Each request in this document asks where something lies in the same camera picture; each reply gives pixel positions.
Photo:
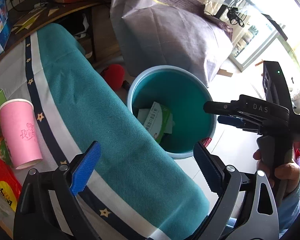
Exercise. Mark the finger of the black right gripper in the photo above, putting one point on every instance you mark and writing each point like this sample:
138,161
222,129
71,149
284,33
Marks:
217,108

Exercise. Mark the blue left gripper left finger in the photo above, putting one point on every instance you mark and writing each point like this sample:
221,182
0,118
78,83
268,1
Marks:
84,167

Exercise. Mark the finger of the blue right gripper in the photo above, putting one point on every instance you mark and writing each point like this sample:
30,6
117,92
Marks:
230,120

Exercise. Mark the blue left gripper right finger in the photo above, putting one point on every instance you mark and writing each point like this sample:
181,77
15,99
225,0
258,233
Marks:
209,167

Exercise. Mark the red snack bag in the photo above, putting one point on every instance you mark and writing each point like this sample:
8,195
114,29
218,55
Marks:
10,188

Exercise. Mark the pink paper cup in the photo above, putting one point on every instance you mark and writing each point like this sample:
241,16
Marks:
19,131

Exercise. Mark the teal round trash bin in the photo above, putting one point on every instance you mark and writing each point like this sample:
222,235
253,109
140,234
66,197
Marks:
184,95

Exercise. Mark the person's right hand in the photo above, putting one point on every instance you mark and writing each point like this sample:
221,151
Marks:
289,172

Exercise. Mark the teal grey striped tablecloth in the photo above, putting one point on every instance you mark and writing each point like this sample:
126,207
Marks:
136,190

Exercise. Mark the green white carton in bin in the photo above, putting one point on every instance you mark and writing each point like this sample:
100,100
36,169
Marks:
157,120

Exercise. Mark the large purple fabric bag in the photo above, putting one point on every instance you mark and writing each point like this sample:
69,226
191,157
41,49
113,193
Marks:
170,32

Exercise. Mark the red plush ball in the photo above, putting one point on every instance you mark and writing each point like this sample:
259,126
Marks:
114,76

